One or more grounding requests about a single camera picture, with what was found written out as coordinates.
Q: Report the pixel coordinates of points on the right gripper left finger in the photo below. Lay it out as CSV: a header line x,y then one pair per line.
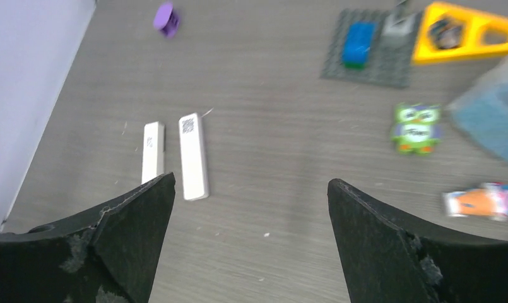
x,y
107,253

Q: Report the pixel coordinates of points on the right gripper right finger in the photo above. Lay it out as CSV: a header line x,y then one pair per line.
x,y
389,255

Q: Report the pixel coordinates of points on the white air conditioner remote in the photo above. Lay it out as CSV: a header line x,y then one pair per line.
x,y
193,158

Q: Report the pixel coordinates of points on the slim white remote control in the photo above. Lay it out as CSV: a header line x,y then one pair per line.
x,y
153,157

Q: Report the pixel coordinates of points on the small figurine bottle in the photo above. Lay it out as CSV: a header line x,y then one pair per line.
x,y
489,200

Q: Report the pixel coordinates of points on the green owl toy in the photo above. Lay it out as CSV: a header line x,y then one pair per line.
x,y
416,128

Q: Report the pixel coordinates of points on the grey lego baseplate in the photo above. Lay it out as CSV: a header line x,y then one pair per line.
x,y
387,66

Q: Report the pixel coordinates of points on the blue lego brick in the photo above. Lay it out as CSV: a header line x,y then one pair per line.
x,y
356,49

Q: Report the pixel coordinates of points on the grey lego piece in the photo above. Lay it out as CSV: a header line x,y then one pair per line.
x,y
399,23

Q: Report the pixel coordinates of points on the purple plastic toy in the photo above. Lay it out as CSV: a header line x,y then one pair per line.
x,y
166,20

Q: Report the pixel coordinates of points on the yellow triangle toy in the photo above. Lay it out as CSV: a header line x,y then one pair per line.
x,y
450,32

